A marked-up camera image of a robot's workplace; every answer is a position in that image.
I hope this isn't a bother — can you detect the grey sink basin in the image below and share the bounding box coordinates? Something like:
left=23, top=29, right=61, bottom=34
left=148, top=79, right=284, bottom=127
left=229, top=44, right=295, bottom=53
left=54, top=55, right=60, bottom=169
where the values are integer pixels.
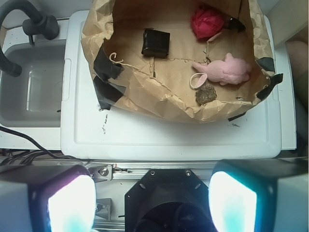
left=0, top=40, right=66, bottom=128

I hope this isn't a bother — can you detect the pink plush toy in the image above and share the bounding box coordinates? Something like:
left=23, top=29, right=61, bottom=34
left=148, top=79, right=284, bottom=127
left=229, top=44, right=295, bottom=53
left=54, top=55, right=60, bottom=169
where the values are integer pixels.
left=189, top=53, right=253, bottom=89

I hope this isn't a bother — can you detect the black cable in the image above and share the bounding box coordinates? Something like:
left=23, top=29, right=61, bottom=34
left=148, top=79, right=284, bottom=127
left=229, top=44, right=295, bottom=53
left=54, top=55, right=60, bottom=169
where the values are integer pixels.
left=0, top=125, right=91, bottom=165

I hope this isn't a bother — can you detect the aluminium rail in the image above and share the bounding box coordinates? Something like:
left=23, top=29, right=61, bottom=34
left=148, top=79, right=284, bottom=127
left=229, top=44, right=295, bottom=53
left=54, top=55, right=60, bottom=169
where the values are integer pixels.
left=85, top=161, right=216, bottom=180

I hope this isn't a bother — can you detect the metal corner bracket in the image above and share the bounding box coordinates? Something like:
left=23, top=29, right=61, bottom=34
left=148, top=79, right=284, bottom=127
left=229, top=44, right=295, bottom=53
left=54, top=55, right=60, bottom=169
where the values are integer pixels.
left=89, top=164, right=113, bottom=182

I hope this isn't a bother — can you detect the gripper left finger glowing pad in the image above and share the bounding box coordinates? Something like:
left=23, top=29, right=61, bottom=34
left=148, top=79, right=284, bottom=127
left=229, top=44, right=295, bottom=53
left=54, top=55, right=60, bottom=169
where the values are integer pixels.
left=0, top=165, right=97, bottom=232

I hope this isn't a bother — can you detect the red crumpled paper ball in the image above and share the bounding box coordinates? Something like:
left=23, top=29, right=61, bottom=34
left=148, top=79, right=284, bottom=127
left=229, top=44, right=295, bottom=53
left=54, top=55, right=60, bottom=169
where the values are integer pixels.
left=191, top=7, right=225, bottom=40

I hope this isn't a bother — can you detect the white plastic board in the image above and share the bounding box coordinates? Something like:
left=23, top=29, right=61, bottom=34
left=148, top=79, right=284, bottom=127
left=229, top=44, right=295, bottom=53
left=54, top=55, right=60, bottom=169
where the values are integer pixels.
left=60, top=11, right=282, bottom=162

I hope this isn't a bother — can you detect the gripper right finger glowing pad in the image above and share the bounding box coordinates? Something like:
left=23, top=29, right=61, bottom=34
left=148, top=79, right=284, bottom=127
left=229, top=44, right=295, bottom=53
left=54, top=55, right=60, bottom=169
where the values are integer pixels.
left=209, top=159, right=309, bottom=232

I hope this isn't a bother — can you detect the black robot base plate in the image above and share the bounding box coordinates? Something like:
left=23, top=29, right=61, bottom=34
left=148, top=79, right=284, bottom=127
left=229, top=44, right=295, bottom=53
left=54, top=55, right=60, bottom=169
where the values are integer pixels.
left=125, top=169, right=216, bottom=232

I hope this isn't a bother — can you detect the brown lumpy ball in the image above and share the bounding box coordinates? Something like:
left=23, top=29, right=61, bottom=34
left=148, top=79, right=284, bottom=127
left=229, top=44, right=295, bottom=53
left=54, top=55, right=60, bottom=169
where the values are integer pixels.
left=195, top=85, right=217, bottom=105

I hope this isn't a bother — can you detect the black box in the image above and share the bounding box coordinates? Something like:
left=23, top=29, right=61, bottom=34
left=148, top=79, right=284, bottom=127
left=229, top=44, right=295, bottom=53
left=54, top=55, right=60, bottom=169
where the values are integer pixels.
left=141, top=29, right=170, bottom=58

